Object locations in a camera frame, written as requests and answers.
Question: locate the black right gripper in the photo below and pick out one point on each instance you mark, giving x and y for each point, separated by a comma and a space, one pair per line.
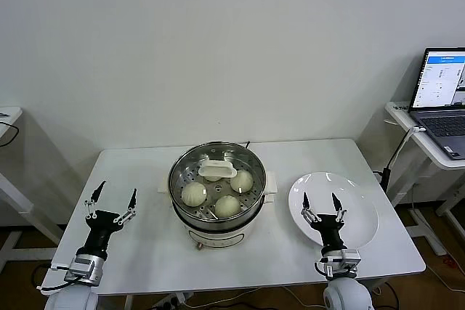
330, 228

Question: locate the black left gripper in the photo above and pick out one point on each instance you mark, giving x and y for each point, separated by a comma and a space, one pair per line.
103, 223

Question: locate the white steamed baozi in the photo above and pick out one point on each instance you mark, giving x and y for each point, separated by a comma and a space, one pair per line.
242, 180
212, 179
227, 205
193, 194

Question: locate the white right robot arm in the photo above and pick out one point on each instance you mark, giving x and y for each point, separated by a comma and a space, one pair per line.
347, 295

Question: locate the perforated steel steamer basket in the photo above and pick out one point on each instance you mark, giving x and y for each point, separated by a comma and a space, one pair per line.
259, 197

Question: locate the white round plate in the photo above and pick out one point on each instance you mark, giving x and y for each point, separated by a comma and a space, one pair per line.
363, 208

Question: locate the white table leg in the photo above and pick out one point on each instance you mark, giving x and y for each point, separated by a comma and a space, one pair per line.
128, 302

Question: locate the white floor power strip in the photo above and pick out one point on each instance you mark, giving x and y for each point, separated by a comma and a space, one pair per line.
170, 302

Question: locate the white side table with laptop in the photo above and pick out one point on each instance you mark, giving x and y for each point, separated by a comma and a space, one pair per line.
401, 115

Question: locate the grey open laptop bright screen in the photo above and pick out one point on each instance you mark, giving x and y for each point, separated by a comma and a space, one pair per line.
443, 128

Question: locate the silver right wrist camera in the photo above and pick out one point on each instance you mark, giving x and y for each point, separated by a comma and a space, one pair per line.
348, 257

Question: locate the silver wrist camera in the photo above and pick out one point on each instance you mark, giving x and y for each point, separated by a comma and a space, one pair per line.
83, 268
348, 257

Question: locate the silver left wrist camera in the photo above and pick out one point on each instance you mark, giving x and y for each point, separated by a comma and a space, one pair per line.
83, 268

